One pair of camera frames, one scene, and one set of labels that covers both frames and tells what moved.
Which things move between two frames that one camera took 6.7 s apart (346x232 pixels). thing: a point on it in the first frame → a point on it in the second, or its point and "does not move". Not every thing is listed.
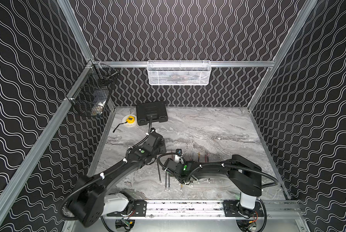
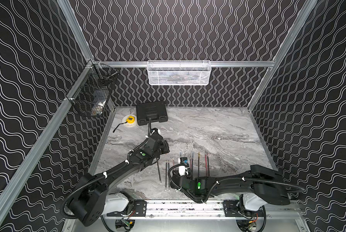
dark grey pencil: (160, 182) does not move
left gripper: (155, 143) does not move
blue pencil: (169, 189) does not move
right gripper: (182, 165) → (175, 173)
